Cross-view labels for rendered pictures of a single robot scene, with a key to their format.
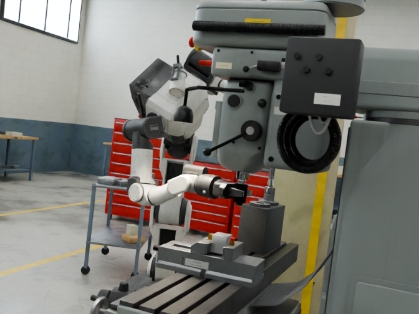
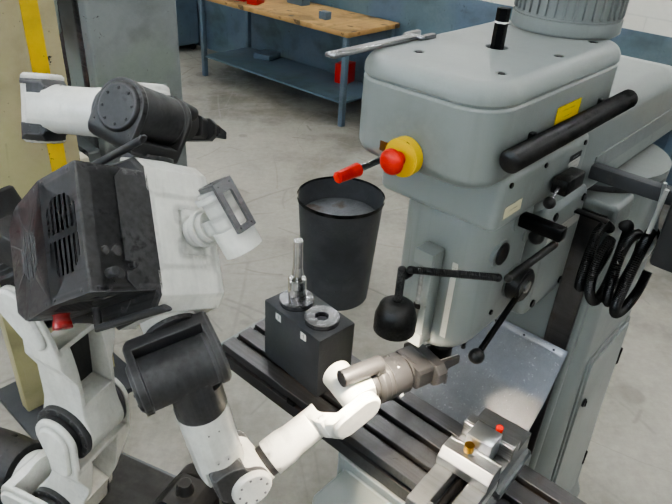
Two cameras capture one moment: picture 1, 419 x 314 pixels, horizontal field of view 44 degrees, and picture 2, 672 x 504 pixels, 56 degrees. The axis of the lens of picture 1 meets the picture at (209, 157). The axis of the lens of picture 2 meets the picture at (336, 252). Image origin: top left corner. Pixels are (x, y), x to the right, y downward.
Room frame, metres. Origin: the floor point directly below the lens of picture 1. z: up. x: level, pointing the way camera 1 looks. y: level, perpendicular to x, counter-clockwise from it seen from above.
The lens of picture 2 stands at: (1.75, 0.96, 2.13)
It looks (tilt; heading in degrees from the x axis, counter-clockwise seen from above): 32 degrees down; 288
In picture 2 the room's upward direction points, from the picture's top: 4 degrees clockwise
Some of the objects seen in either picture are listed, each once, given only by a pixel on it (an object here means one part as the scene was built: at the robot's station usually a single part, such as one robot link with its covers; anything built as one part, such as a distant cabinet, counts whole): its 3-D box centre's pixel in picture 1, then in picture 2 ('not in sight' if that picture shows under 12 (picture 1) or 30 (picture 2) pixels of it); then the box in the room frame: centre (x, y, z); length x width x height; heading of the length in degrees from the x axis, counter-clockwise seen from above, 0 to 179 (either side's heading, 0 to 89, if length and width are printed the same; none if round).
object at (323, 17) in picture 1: (264, 31); (492, 93); (1.85, -0.14, 1.81); 0.47 x 0.26 x 0.16; 68
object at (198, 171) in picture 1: (197, 180); (360, 380); (1.98, 0.03, 1.24); 0.11 x 0.11 x 0.11; 53
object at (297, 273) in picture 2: (271, 174); (298, 259); (2.26, -0.28, 1.28); 0.03 x 0.03 x 0.11
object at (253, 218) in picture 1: (261, 224); (307, 337); (2.22, -0.26, 1.06); 0.22 x 0.12 x 0.20; 153
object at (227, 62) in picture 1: (267, 68); (487, 159); (1.84, -0.17, 1.68); 0.34 x 0.24 x 0.10; 68
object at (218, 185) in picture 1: (220, 189); (406, 370); (1.91, -0.05, 1.23); 0.13 x 0.12 x 0.10; 143
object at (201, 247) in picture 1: (205, 245); (468, 463); (1.74, -0.02, 1.05); 0.12 x 0.06 x 0.04; 161
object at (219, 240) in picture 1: (221, 243); (482, 443); (1.72, -0.07, 1.07); 0.06 x 0.05 x 0.06; 161
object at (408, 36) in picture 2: not in sight; (382, 43); (2.02, -0.02, 1.89); 0.24 x 0.04 x 0.01; 68
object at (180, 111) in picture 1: (184, 113); (396, 313); (1.91, 0.11, 1.49); 0.07 x 0.07 x 0.06
